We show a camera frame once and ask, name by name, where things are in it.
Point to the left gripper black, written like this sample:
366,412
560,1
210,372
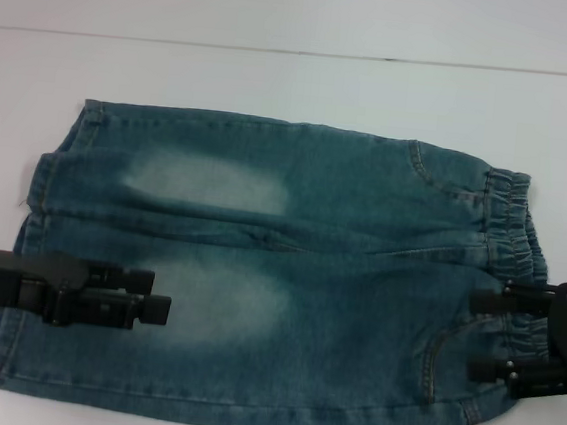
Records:
16,277

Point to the blue denim shorts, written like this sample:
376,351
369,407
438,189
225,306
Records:
315,200

